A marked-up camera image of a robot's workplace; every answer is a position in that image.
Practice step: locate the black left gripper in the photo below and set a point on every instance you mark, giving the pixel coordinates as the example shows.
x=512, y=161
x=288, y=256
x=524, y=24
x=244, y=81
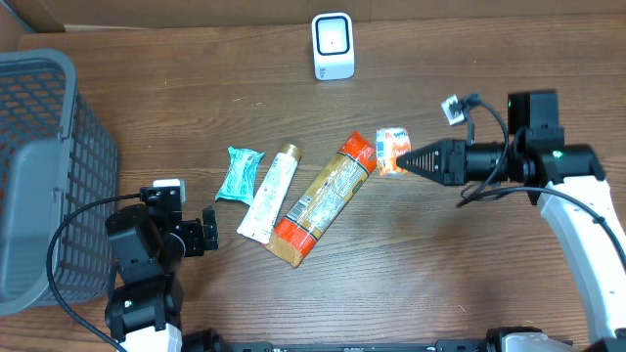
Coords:
x=203, y=239

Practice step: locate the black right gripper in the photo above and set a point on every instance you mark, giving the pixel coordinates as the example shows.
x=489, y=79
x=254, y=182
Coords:
x=449, y=164

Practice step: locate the colourful packet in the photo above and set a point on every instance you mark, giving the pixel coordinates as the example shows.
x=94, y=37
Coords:
x=239, y=182

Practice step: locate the small orange juice box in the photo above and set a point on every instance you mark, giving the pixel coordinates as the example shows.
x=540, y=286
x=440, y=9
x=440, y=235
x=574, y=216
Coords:
x=391, y=143

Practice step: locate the white tube gold cap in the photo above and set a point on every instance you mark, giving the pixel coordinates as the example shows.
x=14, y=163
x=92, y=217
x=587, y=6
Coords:
x=260, y=219

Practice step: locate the orange spaghetti packet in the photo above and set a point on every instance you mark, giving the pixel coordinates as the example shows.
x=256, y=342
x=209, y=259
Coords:
x=314, y=212

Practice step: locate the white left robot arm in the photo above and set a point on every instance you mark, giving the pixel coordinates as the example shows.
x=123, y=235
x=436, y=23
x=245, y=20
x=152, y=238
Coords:
x=149, y=240

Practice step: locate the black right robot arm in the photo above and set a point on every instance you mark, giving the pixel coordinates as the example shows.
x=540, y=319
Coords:
x=525, y=152

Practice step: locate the white barcode scanner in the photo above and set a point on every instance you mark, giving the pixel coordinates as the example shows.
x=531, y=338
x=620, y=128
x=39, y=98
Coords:
x=333, y=46

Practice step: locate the grey plastic mesh basket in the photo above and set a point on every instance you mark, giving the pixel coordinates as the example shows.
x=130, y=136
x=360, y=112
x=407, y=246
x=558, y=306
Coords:
x=56, y=156

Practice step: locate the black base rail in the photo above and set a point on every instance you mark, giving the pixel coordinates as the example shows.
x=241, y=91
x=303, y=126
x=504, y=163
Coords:
x=213, y=341

